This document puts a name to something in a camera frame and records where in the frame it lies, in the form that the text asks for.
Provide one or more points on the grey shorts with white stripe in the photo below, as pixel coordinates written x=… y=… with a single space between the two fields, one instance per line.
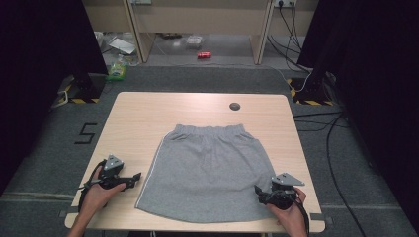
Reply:
x=207 y=174

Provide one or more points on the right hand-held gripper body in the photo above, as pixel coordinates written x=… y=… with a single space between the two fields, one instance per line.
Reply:
x=286 y=179

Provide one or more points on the clear plastic packet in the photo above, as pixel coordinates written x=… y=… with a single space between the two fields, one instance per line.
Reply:
x=194 y=41

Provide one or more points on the black curtain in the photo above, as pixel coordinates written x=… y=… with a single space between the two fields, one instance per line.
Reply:
x=36 y=82
x=378 y=82

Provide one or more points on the person's right hand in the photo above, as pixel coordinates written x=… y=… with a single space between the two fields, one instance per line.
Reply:
x=294 y=215

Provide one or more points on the green bottle in plastic bag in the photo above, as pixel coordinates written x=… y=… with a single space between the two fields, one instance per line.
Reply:
x=117 y=69

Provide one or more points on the white wall socket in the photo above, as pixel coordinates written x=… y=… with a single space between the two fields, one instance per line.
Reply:
x=285 y=3

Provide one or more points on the black stand base hazard tape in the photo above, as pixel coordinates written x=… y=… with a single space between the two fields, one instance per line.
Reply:
x=313 y=94
x=84 y=88

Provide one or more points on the white flat sheet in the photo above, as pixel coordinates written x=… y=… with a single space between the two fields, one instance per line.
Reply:
x=122 y=45

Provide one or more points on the person's left hand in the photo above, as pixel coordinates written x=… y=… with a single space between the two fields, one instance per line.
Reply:
x=95 y=197

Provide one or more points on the red drink can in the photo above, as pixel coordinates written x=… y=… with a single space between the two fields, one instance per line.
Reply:
x=204 y=55

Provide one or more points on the dark round table grommet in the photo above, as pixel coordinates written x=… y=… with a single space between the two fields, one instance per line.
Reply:
x=234 y=106

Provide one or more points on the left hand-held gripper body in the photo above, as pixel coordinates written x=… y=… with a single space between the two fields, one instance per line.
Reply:
x=113 y=163

